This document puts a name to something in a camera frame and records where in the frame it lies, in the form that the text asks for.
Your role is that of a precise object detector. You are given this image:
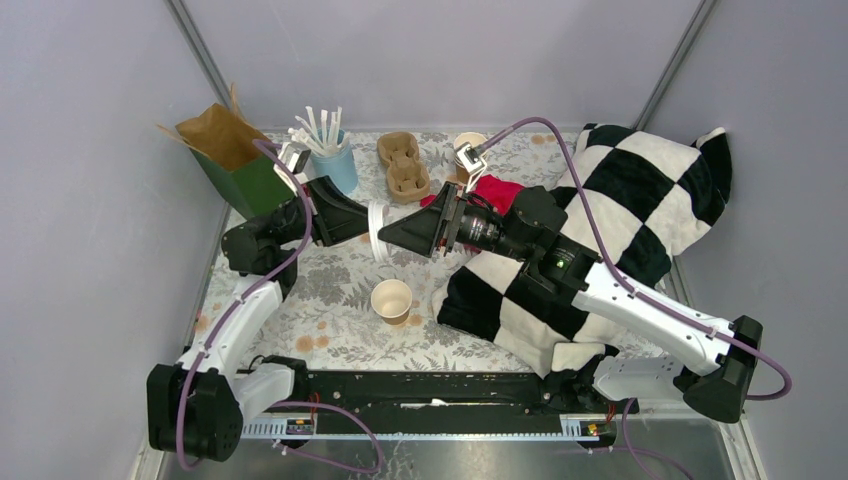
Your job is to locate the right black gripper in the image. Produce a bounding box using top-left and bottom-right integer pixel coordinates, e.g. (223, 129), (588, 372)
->
(378, 179), (534, 262)

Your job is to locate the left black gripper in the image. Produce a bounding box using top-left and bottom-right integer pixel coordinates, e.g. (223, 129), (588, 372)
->
(256, 175), (385, 247)

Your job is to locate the white plastic cup lid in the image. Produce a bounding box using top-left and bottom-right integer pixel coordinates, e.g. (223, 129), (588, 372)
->
(368, 200), (390, 263)

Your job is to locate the brown cardboard cup carrier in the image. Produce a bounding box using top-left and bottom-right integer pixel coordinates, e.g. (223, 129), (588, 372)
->
(377, 132), (431, 204)

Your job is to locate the stack of brown paper cups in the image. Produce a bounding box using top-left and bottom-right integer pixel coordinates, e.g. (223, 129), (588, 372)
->
(453, 132), (487, 184)

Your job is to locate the brown paper coffee cup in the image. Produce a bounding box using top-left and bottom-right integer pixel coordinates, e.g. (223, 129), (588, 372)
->
(370, 279), (412, 325)

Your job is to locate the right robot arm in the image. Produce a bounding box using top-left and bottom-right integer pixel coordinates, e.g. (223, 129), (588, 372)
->
(372, 183), (763, 423)

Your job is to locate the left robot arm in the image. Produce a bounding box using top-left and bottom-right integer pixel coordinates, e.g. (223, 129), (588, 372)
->
(146, 177), (368, 470)

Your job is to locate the light blue straw cup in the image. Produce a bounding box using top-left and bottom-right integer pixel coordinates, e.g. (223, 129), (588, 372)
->
(310, 130), (358, 194)

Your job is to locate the red cloth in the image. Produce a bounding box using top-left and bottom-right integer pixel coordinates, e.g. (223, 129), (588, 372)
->
(419, 174), (526, 216)

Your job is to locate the floral table mat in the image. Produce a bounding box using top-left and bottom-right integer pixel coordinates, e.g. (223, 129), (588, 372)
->
(185, 129), (690, 375)

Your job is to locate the green brown paper bag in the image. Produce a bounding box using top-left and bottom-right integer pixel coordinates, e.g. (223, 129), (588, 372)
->
(157, 85), (293, 219)

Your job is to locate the black white checkered blanket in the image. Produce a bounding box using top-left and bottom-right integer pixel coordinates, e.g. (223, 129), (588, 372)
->
(432, 124), (732, 377)

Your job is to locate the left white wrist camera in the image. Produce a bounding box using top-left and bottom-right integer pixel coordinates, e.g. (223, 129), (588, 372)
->
(273, 141), (311, 193)

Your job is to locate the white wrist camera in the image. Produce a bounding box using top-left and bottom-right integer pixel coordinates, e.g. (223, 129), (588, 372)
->
(273, 141), (311, 193)
(455, 142), (488, 193)

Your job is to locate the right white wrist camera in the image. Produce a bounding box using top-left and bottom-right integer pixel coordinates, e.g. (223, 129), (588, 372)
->
(455, 142), (488, 193)

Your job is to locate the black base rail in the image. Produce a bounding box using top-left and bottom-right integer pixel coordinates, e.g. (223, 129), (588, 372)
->
(270, 370), (626, 438)

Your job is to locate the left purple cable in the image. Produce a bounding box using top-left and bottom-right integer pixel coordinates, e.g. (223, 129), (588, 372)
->
(173, 137), (388, 476)

